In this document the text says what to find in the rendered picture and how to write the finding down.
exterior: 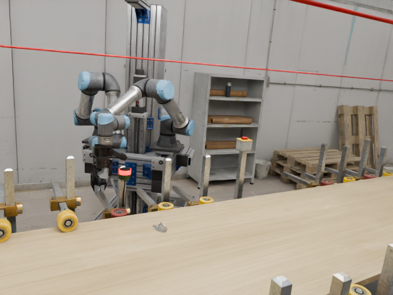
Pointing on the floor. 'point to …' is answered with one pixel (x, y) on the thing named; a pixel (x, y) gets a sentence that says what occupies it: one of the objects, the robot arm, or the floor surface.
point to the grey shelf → (200, 95)
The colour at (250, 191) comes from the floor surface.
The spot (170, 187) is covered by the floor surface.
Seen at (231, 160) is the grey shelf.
